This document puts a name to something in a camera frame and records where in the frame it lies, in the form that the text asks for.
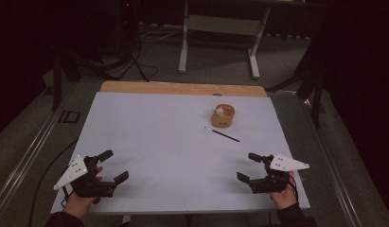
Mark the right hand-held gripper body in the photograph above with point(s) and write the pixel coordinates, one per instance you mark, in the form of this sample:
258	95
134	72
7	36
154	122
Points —
271	183

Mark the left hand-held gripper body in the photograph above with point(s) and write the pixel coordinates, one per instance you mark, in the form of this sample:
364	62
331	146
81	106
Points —
88	186

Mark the black pen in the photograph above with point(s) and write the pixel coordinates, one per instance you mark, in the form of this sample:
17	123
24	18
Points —
222	134

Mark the wooden pen holder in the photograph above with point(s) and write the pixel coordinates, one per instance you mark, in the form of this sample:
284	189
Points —
222	121

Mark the person's right hand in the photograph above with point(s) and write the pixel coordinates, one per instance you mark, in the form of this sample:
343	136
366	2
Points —
285	197

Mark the person's left hand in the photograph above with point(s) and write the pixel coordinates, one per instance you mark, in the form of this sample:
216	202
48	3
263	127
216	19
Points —
77	205

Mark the white table leg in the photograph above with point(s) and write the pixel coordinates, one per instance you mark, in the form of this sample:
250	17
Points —
126	219

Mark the white table mat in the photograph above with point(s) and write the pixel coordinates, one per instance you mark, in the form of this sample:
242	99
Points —
163	142

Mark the small white object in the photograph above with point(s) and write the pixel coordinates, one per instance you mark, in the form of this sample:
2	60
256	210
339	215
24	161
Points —
219	110

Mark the black stand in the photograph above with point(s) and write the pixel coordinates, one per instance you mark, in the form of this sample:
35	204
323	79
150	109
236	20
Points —
315	101
57	85

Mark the wooden table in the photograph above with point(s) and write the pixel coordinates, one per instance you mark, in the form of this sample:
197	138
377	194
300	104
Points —
170	87

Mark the black tripod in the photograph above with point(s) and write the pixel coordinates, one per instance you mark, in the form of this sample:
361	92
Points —
133	60

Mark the white metal stand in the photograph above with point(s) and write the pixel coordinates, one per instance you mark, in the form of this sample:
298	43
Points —
223	25

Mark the metal floor rail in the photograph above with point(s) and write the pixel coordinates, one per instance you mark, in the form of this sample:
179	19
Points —
28	157
337	176

